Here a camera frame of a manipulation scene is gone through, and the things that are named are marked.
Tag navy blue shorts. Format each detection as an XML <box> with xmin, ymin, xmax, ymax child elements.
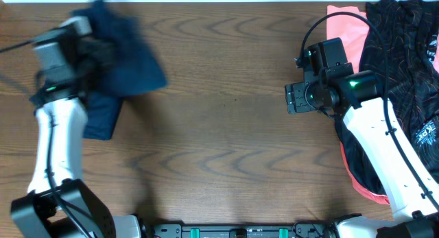
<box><xmin>70</xmin><ymin>0</ymin><xmax>169</xmax><ymax>97</ymax></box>

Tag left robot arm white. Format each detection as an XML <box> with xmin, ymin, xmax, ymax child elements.
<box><xmin>10</xmin><ymin>40</ymin><xmax>143</xmax><ymax>237</ymax></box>

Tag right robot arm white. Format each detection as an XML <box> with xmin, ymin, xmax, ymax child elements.
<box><xmin>285</xmin><ymin>71</ymin><xmax>438</xmax><ymax>237</ymax></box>

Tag folded navy shorts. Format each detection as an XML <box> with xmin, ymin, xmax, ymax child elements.
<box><xmin>29</xmin><ymin>90</ymin><xmax>124</xmax><ymax>141</ymax></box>

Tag pink garment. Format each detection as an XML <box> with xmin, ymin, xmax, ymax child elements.
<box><xmin>325</xmin><ymin>5</ymin><xmax>439</xmax><ymax>205</ymax></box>

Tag black patterned shirt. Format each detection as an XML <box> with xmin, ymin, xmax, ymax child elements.
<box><xmin>334</xmin><ymin>0</ymin><xmax>439</xmax><ymax>196</ymax></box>

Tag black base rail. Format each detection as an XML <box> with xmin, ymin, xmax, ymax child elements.
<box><xmin>139</xmin><ymin>217</ymin><xmax>342</xmax><ymax>238</ymax></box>

